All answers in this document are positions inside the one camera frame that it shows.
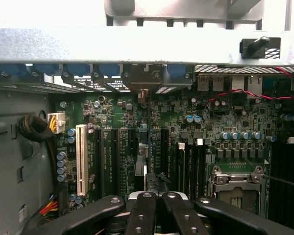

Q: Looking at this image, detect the green motherboard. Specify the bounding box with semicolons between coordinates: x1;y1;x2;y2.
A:
55;73;294;221

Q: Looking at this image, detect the beige parts rack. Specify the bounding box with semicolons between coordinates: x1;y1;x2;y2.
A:
104;0;265;28

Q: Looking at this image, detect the short black expansion slot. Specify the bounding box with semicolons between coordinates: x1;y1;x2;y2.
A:
127;128;138;157

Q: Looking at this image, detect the CPU socket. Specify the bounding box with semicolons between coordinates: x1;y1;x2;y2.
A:
209;165;269;216

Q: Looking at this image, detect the white power connector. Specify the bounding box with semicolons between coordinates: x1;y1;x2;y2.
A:
47;111;66;135

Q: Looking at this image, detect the white expansion slot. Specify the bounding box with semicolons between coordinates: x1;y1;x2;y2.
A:
75;124;88;196

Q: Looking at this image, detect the red black twisted wire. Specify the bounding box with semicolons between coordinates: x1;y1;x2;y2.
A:
202;66;294;108

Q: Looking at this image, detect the red yellow wire bundle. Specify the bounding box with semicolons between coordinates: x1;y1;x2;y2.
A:
39;193;61;217

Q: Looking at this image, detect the black grey PC case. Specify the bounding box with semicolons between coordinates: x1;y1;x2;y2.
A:
0;25;294;235

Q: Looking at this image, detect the blue expansion slot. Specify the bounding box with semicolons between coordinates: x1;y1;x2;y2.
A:
138;123;149;157

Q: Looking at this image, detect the black sleeved wire bundle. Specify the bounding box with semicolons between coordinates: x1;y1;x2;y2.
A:
16;115;62;196

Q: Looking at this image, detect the long black expansion slot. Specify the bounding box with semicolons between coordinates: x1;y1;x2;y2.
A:
111;127;120;196
95;127;105;199
160;127;170;182

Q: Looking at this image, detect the locking lever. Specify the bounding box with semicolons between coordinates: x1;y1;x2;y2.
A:
261;174;294;188

